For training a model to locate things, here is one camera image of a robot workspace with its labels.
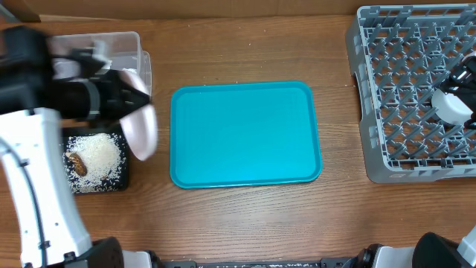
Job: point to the teal serving tray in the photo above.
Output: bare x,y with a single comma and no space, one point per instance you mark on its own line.
244,134

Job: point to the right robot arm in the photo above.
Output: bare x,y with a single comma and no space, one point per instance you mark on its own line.
431,251

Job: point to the black plastic tray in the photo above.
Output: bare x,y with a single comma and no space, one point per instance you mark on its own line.
124,164

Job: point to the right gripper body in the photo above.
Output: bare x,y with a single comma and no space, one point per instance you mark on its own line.
467,90

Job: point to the brown food scrap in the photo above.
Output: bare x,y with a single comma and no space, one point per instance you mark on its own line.
78,164

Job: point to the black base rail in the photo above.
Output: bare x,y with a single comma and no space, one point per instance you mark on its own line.
322,263

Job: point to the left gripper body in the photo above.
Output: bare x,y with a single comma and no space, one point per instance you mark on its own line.
88,101

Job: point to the large white plate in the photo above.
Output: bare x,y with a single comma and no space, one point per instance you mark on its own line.
140,128

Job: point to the clear plastic container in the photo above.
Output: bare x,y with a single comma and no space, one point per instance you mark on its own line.
118,50

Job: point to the grey dishwasher rack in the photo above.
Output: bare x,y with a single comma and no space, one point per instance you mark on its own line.
398,54

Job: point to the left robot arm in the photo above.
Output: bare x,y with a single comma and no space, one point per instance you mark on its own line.
52,232

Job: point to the small white bowl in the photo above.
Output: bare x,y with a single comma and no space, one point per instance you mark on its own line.
450,108

